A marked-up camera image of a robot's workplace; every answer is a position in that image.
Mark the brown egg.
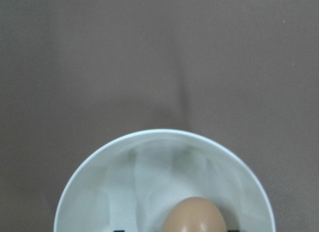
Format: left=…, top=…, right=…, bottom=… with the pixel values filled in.
left=161, top=197, right=227, bottom=232

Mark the white round bowl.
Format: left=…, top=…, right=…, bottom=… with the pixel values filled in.
left=53, top=129, right=276, bottom=232

